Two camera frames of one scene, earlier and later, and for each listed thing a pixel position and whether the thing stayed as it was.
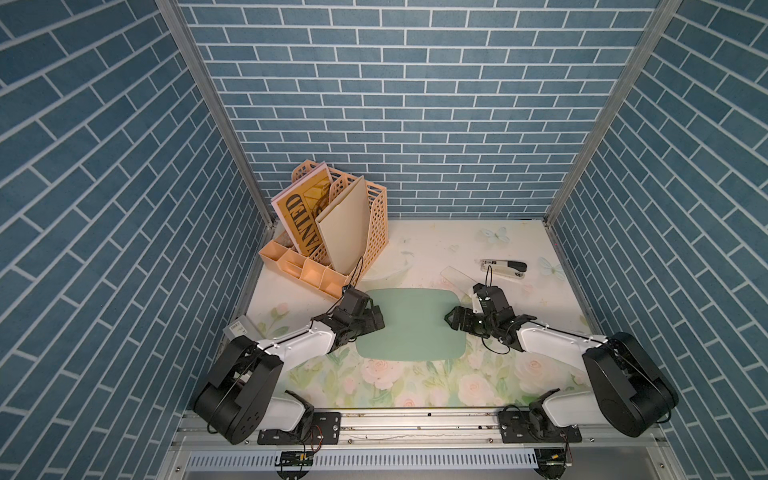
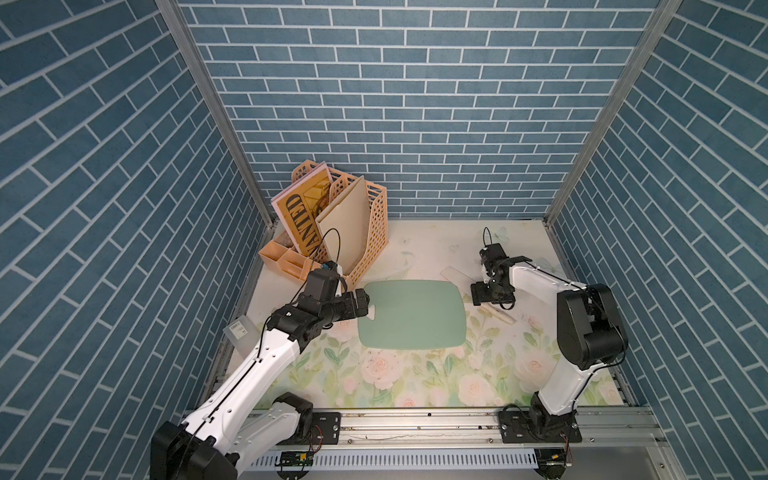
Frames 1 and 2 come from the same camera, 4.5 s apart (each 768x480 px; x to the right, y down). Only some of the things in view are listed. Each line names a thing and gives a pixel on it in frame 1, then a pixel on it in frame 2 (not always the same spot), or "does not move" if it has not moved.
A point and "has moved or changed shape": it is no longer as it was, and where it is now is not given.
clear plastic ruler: x=458 y=280 does not move
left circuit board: x=295 y=459 does not move
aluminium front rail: x=435 y=431 does not move
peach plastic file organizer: x=319 y=268 does not move
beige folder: x=345 y=229 does not move
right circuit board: x=551 y=461 does not move
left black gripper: x=370 y=323 → x=349 y=308
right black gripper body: x=477 y=324 → x=483 y=292
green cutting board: x=415 y=328 has moved or changed shape
